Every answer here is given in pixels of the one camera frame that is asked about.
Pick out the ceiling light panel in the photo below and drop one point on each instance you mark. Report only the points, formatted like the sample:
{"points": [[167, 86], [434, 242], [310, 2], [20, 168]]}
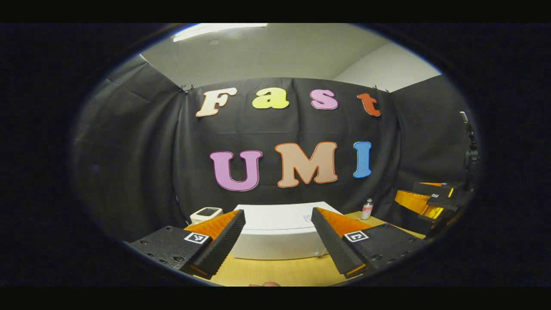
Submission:
{"points": [[215, 31]]}

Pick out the black tripod stand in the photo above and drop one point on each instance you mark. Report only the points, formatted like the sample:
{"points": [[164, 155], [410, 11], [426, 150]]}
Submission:
{"points": [[471, 155]]}

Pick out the black backdrop cloth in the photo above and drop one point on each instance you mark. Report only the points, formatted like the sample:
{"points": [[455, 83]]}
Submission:
{"points": [[129, 150]]}

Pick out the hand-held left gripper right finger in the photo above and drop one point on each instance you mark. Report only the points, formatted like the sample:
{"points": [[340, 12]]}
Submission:
{"points": [[329, 241]]}

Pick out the white microwave oven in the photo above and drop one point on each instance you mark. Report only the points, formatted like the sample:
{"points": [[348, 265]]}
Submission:
{"points": [[280, 237]]}

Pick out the white toaster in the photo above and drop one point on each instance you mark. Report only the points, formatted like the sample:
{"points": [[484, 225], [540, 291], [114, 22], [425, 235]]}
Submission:
{"points": [[206, 213]]}

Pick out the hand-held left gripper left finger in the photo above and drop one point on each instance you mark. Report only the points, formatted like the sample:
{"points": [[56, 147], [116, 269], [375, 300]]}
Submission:
{"points": [[226, 245]]}

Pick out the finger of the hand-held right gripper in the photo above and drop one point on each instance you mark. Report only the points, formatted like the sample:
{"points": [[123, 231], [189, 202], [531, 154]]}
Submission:
{"points": [[434, 189], [415, 202]]}

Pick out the small pink label bottle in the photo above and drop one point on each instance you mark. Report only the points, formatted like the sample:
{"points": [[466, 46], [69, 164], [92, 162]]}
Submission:
{"points": [[366, 211]]}

